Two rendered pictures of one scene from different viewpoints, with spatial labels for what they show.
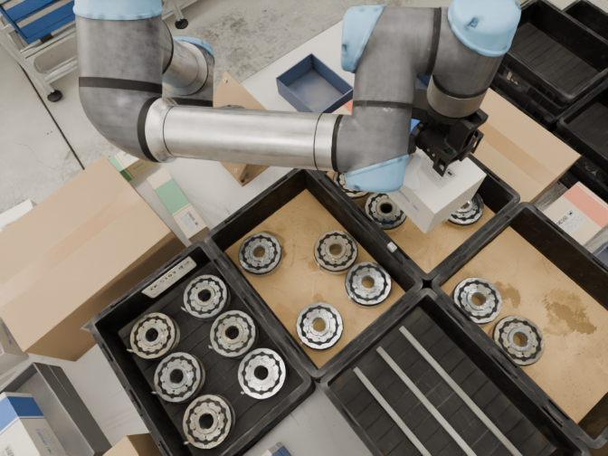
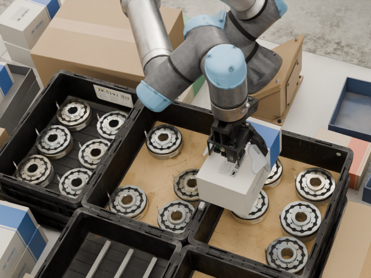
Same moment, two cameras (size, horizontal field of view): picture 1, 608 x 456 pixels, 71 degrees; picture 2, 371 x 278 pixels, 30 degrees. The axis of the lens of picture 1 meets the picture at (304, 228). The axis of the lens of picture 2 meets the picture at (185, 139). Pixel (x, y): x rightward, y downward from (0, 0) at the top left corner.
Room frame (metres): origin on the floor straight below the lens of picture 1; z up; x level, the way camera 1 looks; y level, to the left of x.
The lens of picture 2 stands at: (-0.14, -0.99, 2.39)
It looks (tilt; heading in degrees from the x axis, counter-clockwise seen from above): 52 degrees down; 63
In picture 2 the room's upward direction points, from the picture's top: 11 degrees counter-clockwise
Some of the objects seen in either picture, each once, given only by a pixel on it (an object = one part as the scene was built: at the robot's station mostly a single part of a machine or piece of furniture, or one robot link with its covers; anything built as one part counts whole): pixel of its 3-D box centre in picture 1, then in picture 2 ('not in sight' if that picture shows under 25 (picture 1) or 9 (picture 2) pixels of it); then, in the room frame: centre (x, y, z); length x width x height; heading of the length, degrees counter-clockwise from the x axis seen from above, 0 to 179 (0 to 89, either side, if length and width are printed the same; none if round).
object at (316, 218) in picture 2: not in sight; (301, 218); (0.49, -0.32, 0.86); 0.10 x 0.10 x 0.01
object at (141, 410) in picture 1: (196, 352); (68, 133); (0.16, 0.26, 0.92); 0.40 x 0.30 x 0.02; 30
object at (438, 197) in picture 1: (416, 168); (240, 162); (0.39, -0.23, 1.09); 0.20 x 0.12 x 0.09; 27
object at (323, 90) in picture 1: (314, 90); (361, 112); (0.92, -0.11, 0.74); 0.20 x 0.15 x 0.07; 31
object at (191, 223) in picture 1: (179, 205); (189, 83); (0.60, 0.34, 0.73); 0.24 x 0.06 x 0.06; 27
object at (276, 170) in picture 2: (353, 179); (263, 167); (0.52, -0.14, 0.86); 0.10 x 0.10 x 0.01
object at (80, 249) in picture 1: (90, 258); (112, 53); (0.46, 0.56, 0.80); 0.40 x 0.30 x 0.20; 123
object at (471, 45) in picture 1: (471, 42); (226, 75); (0.37, -0.24, 1.41); 0.09 x 0.08 x 0.11; 73
